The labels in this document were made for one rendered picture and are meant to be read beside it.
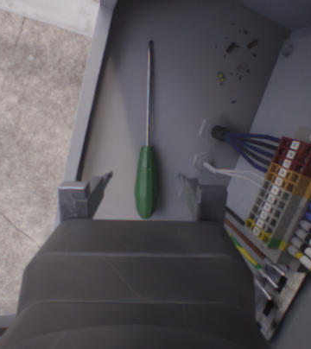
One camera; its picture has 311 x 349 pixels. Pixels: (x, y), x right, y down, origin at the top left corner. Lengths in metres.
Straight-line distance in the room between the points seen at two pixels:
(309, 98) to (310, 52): 0.04
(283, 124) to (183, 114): 0.10
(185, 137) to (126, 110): 0.07
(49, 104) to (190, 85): 0.70
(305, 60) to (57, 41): 0.77
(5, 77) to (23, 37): 0.13
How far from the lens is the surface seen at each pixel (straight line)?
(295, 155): 0.17
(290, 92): 0.27
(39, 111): 0.93
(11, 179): 1.01
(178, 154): 0.28
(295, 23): 0.32
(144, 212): 0.27
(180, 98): 0.27
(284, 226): 0.18
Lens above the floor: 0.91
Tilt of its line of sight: 66 degrees down
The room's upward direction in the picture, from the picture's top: 144 degrees clockwise
